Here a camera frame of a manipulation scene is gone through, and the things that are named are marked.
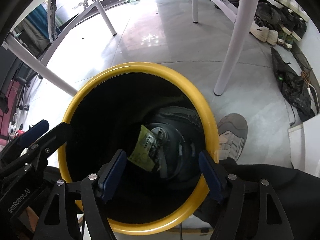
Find yellow plastic wrapper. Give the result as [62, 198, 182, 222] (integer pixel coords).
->
[127, 124, 157, 172]

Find row of shoes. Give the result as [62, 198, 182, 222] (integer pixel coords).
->
[229, 0, 308, 52]

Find grey round lid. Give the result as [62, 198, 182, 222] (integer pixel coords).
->
[151, 127, 169, 145]

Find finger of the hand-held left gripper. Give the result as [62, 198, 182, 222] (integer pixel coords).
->
[15, 120, 49, 151]
[25, 122, 73, 166]

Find black bin with yellow rim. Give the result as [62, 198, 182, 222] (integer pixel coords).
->
[58, 62, 220, 234]

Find black mesh bag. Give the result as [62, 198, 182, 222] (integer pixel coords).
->
[271, 47, 316, 123]

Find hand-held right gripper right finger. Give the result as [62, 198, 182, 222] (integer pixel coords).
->
[198, 150, 295, 240]

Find blue curtain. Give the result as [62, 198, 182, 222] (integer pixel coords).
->
[26, 5, 49, 40]

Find white table leg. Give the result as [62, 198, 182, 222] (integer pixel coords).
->
[4, 34, 78, 97]
[85, 0, 118, 36]
[214, 0, 263, 96]
[191, 0, 201, 24]

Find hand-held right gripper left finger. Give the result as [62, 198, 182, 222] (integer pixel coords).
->
[32, 149, 127, 240]

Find person's grey sneaker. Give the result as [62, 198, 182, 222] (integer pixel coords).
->
[217, 113, 248, 161]

